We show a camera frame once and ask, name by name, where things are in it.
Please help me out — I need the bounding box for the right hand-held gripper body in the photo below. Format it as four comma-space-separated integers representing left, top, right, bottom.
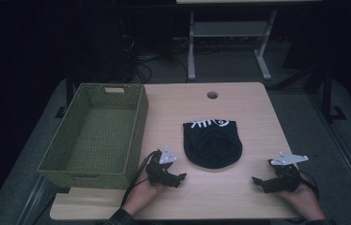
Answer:
267, 151, 310, 194

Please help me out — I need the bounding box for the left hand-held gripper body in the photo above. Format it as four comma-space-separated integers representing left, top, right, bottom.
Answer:
145, 144, 181, 188

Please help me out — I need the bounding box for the black beanie with white print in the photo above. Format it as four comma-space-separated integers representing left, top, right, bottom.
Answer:
182, 118, 244, 170

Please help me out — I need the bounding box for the green woven basket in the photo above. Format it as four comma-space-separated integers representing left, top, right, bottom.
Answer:
37, 82, 150, 190

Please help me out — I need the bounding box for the person's left hand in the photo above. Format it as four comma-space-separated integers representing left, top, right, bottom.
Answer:
121, 170, 167, 218

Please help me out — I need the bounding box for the black stand leg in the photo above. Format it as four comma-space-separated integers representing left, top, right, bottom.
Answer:
319, 67, 348, 124

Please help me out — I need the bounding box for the white metal stand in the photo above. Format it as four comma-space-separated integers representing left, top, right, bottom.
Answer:
187, 9, 278, 83

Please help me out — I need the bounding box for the tangle of black floor cables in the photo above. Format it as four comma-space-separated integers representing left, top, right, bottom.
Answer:
120, 17, 191, 84

